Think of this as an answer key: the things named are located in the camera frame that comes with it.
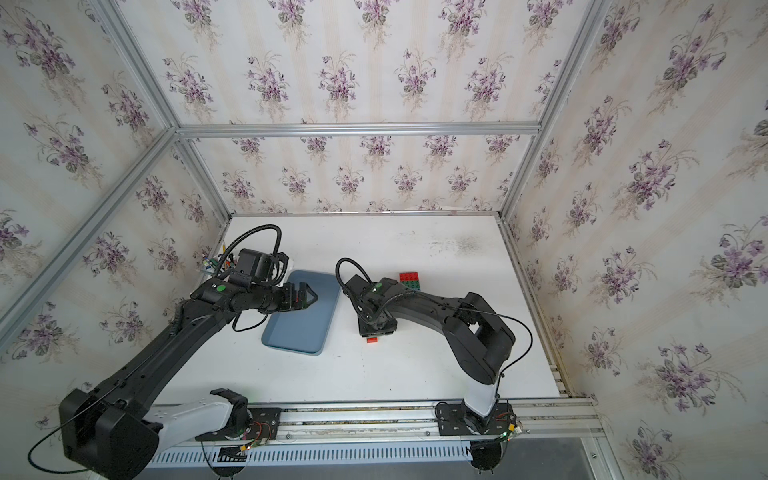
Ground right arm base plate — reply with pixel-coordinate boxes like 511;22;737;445
434;401;522;437

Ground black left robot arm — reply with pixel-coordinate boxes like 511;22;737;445
59;278;318;479

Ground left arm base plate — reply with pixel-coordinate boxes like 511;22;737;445
204;407;283;446

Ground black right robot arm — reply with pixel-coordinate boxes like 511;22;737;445
339;275;516;420

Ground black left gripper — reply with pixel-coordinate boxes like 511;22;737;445
248;282;319;312

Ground pink pen holder cup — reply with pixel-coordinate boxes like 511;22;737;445
201;255;233;277

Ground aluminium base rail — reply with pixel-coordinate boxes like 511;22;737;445
149;398;615;476

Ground blue plastic tray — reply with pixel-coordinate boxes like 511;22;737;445
261;270;341;356

